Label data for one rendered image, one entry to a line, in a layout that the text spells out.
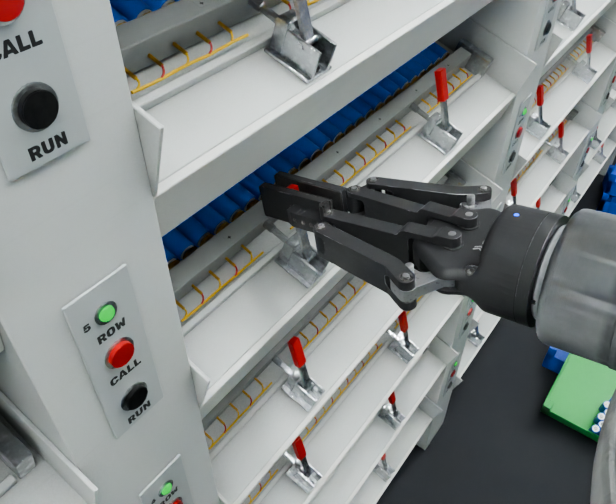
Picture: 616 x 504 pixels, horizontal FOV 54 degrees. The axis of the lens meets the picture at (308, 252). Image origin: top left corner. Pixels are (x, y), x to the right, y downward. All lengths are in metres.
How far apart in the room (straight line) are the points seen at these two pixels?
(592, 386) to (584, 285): 1.34
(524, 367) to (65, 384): 1.50
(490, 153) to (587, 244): 0.57
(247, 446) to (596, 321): 0.41
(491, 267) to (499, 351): 1.38
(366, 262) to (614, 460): 0.24
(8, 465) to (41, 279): 0.18
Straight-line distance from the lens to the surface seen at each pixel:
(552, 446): 1.63
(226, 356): 0.49
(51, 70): 0.27
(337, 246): 0.43
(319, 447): 0.89
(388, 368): 0.98
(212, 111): 0.38
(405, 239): 0.43
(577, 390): 1.70
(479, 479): 1.54
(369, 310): 0.78
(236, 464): 0.66
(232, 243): 0.52
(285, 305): 0.53
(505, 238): 0.39
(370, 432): 1.14
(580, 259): 0.37
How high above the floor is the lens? 1.33
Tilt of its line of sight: 43 degrees down
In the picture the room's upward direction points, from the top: straight up
